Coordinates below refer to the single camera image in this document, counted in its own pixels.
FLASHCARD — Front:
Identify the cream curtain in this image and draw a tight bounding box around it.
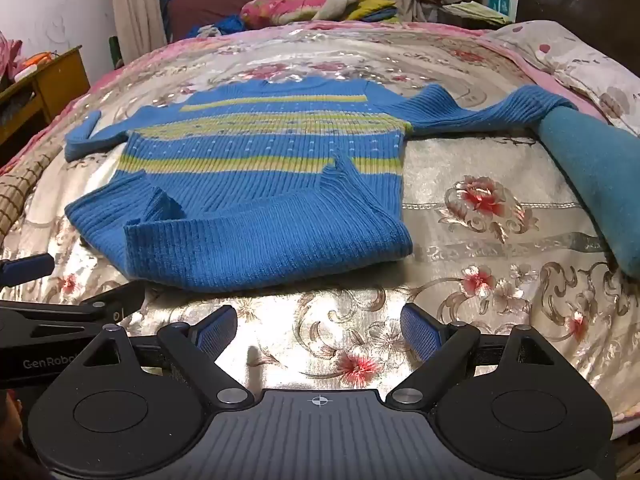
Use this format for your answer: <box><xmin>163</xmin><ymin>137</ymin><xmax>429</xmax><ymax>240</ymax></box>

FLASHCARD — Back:
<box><xmin>107</xmin><ymin>0</ymin><xmax>169</xmax><ymax>70</ymax></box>

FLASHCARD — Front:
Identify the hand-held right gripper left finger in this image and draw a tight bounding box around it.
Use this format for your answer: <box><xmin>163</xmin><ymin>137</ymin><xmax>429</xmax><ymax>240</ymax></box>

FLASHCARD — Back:
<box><xmin>65</xmin><ymin>304</ymin><xmax>256</xmax><ymax>407</ymax></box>

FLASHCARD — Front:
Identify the grey plush toy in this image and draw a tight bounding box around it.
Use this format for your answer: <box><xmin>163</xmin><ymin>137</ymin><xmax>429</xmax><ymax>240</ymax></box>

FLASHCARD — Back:
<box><xmin>314</xmin><ymin>0</ymin><xmax>362</xmax><ymax>22</ymax></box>

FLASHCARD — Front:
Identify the blue knit cloth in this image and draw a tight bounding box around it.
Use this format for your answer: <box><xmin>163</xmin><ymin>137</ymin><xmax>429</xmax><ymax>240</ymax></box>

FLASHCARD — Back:
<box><xmin>187</xmin><ymin>14</ymin><xmax>247</xmax><ymax>39</ymax></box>

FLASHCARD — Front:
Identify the pink floral cloth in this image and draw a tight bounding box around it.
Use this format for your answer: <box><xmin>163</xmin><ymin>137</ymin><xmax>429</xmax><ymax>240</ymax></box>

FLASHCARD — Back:
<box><xmin>0</xmin><ymin>30</ymin><xmax>25</xmax><ymax>82</ymax></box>

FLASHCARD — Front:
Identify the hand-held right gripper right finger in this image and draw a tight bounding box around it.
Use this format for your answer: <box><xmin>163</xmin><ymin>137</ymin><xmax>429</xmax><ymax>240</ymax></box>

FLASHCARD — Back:
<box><xmin>386</xmin><ymin>303</ymin><xmax>577</xmax><ymax>407</ymax></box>

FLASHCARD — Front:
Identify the yellow green folded cloth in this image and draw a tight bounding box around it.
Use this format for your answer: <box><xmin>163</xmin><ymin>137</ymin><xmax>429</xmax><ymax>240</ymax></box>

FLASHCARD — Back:
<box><xmin>345</xmin><ymin>0</ymin><xmax>400</xmax><ymax>24</ymax></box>

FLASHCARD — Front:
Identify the blue striped knit sweater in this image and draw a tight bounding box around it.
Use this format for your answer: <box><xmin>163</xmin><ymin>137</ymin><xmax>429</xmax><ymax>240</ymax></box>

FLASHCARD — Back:
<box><xmin>64</xmin><ymin>78</ymin><xmax>578</xmax><ymax>293</ymax></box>

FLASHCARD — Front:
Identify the pink floral folded quilt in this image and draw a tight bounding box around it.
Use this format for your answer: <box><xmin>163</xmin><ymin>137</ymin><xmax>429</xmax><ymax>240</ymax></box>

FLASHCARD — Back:
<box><xmin>240</xmin><ymin>0</ymin><xmax>351</xmax><ymax>30</ymax></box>

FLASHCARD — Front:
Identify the white pink floral pillow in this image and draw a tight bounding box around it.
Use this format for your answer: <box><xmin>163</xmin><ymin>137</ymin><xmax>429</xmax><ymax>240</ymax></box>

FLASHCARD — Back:
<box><xmin>482</xmin><ymin>20</ymin><xmax>640</xmax><ymax>136</ymax></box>

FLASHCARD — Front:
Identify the dark red headboard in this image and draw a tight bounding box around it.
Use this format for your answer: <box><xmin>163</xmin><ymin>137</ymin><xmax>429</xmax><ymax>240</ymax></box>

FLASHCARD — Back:
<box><xmin>166</xmin><ymin>0</ymin><xmax>377</xmax><ymax>42</ymax></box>

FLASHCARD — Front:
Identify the orange item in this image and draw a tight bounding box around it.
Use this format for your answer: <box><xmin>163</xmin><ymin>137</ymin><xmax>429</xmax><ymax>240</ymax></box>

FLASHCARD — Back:
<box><xmin>21</xmin><ymin>51</ymin><xmax>57</xmax><ymax>69</ymax></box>

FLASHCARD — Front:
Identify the teal cloth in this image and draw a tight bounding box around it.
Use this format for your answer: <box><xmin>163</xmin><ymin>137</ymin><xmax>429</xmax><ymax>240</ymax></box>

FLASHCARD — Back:
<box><xmin>537</xmin><ymin>109</ymin><xmax>640</xmax><ymax>281</ymax></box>

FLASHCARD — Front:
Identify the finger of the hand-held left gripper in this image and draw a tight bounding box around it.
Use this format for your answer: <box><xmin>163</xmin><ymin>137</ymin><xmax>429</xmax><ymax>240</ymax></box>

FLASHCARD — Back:
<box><xmin>0</xmin><ymin>253</ymin><xmax>55</xmax><ymax>289</ymax></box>
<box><xmin>0</xmin><ymin>281</ymin><xmax>146</xmax><ymax>343</ymax></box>

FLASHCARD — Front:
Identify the pale green folded cloth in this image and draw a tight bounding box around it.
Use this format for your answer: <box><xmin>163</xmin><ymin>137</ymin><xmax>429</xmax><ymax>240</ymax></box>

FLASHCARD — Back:
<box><xmin>439</xmin><ymin>1</ymin><xmax>513</xmax><ymax>27</ymax></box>

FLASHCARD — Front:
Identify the floral satin bedspread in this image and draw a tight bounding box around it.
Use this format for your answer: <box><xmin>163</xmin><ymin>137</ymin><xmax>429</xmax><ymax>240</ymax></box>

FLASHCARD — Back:
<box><xmin>0</xmin><ymin>21</ymin><xmax>640</xmax><ymax>423</ymax></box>

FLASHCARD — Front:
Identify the wooden cabinet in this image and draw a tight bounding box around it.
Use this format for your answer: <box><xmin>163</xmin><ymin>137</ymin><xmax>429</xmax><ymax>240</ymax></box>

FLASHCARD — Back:
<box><xmin>0</xmin><ymin>45</ymin><xmax>92</xmax><ymax>163</ymax></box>

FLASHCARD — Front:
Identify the brown checked blanket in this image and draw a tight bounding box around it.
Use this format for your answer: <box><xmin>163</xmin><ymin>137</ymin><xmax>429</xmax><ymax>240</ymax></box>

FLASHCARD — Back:
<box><xmin>0</xmin><ymin>137</ymin><xmax>57</xmax><ymax>243</ymax></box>

